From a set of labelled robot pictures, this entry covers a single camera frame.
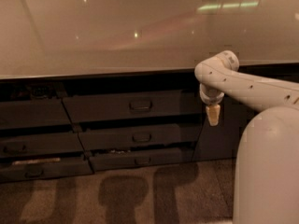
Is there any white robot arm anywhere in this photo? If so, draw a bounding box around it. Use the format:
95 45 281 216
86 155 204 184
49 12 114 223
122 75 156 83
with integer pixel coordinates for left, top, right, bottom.
194 50 299 224

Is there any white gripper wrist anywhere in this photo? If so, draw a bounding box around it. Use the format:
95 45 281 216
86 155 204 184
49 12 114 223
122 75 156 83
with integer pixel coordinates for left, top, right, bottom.
199 84 224 126

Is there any dark cabinet door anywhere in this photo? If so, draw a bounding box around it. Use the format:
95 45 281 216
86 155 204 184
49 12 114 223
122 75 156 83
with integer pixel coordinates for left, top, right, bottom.
192 96 248 161

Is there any dark drawer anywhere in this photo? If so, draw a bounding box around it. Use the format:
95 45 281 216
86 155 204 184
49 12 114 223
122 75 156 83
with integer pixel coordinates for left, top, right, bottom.
0 133 82 158
63 90 201 123
90 147 193 171
78 123 201 150
0 157 93 183
0 99 69 130

